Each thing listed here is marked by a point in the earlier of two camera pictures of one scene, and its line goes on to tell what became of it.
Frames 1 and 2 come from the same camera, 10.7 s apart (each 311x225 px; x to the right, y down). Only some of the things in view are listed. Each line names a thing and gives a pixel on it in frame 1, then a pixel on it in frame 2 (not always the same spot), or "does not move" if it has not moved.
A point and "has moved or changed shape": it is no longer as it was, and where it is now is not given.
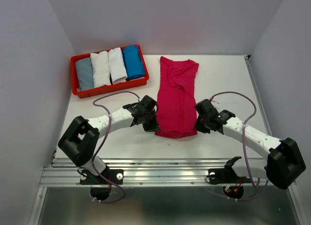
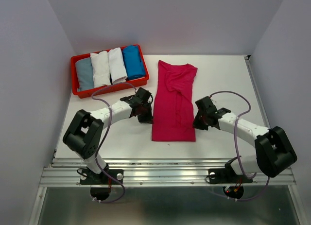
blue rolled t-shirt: x=133 y=63 does not move
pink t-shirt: x=176 y=99 has moved or changed shape
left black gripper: x=153 y=127 -> x=148 y=118
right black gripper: x=198 y=127 does not move
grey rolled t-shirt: x=85 y=74 does not move
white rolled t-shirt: x=117 y=71 does not move
